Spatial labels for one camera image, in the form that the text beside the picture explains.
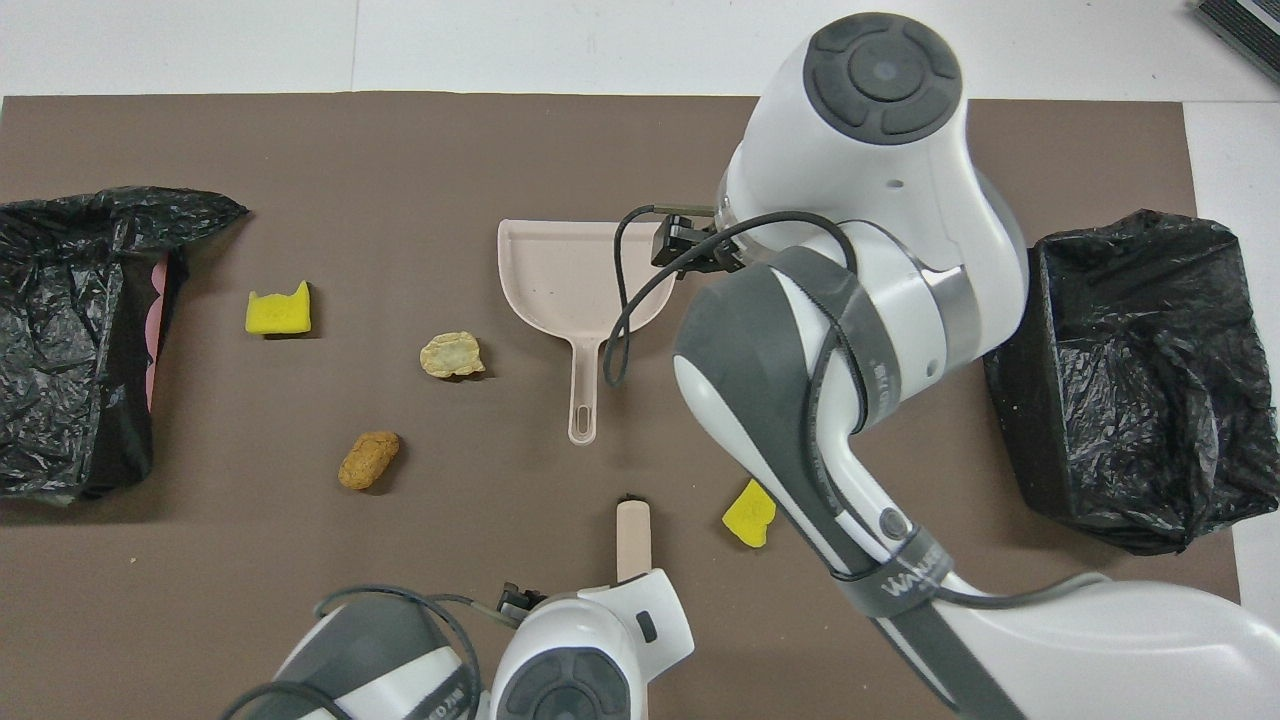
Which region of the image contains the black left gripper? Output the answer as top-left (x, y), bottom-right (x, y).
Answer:
top-left (498, 582), bottom-right (549, 619)

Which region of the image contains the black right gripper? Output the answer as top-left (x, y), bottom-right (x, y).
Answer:
top-left (652, 215), bottom-right (746, 273)

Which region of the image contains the beige plastic dustpan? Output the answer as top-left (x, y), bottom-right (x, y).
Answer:
top-left (497, 219), bottom-right (682, 447)

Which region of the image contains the brown toy nugget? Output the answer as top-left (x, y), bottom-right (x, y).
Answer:
top-left (337, 430), bottom-right (401, 492)

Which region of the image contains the large yellow sponge piece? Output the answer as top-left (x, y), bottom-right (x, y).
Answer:
top-left (721, 478), bottom-right (778, 549)

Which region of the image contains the pale toy dumpling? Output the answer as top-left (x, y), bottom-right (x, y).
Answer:
top-left (419, 331), bottom-right (487, 380)

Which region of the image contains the notched yellow sponge piece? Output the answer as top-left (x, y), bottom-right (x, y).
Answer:
top-left (245, 281), bottom-right (312, 338)

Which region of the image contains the black bag lined pink bin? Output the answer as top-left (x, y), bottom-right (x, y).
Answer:
top-left (0, 186), bottom-right (249, 506)

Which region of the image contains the brown table mat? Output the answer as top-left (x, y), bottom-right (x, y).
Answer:
top-left (0, 92), bottom-right (1256, 720)

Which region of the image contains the dark grey ribbed device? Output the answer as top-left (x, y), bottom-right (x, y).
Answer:
top-left (1193, 0), bottom-right (1280, 83)

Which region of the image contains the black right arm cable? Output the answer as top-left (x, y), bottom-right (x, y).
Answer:
top-left (603, 205), bottom-right (1111, 613)

